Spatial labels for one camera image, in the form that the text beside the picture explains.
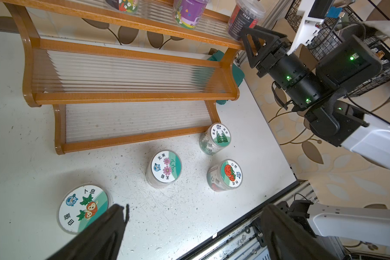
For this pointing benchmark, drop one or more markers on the wooden two-tier shelf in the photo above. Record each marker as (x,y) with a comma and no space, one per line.
(106,96)

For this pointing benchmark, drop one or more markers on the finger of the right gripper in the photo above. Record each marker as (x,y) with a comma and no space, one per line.
(264,47)

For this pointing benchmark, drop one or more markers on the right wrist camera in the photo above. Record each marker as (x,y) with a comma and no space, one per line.
(313,13)

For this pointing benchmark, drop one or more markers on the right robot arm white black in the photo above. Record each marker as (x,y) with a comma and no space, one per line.
(347,125)

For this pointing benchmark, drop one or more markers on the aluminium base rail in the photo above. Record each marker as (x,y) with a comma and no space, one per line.
(243,239)

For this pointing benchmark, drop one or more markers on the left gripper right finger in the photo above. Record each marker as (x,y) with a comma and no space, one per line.
(286,240)

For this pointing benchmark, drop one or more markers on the white paper in basket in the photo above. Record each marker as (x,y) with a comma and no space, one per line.
(378,28)

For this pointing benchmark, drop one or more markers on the tomato label seed jar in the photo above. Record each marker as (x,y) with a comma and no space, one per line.
(225,176)

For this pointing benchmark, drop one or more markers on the grass label seed jar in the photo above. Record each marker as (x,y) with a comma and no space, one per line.
(216,138)

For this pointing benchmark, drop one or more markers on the clear seed jar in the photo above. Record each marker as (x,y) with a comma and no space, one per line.
(187,13)
(246,14)
(125,6)

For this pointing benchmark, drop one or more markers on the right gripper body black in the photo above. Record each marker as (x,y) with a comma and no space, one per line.
(290,74)

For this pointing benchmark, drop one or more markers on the right black wire basket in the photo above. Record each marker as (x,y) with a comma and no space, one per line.
(347,35)

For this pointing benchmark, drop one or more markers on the flower label seed jar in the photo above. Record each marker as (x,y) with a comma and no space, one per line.
(164,168)

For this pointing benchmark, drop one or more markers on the carrot label seed jar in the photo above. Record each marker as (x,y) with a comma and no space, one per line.
(81,206)

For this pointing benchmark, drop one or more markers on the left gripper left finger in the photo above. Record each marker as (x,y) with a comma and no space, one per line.
(99,241)

